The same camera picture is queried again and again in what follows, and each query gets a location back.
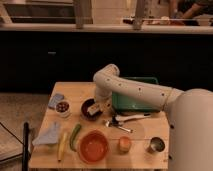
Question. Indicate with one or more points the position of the yellow corn cob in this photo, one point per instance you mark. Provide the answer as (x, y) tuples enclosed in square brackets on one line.
[(61, 146)]

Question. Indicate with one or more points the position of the black pole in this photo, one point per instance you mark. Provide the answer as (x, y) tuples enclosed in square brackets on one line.
[(25, 152)]

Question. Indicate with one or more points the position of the green plastic tray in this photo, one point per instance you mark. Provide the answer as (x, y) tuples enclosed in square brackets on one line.
[(122, 103)]

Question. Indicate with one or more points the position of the blue sponge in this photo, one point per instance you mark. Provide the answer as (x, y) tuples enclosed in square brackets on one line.
[(54, 100)]

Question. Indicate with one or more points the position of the orange bowl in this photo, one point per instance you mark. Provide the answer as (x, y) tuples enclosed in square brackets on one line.
[(93, 147)]

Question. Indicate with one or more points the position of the dark metal cup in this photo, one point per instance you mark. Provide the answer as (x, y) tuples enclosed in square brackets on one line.
[(156, 145)]

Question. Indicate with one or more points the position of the white spoon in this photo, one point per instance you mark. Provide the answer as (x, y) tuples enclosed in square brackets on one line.
[(131, 117)]

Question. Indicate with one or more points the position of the wooden board eraser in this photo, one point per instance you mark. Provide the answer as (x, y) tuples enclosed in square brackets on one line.
[(93, 109)]

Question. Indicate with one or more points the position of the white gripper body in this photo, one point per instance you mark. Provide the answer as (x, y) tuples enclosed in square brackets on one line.
[(104, 106)]

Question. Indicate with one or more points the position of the green chili pepper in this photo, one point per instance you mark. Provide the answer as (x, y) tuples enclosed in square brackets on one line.
[(74, 133)]

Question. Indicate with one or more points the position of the orange round fruit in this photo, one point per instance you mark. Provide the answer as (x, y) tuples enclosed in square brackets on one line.
[(124, 144)]

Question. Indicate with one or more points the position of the metal spoon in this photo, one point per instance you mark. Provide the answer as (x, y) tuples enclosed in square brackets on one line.
[(110, 124)]

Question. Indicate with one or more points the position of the small white bowl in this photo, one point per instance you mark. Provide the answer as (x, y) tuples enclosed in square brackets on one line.
[(63, 109)]

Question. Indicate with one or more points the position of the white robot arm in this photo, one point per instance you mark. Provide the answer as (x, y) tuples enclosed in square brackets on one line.
[(189, 114)]

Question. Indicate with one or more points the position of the light blue cloth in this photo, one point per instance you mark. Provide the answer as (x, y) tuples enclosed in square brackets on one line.
[(49, 136)]

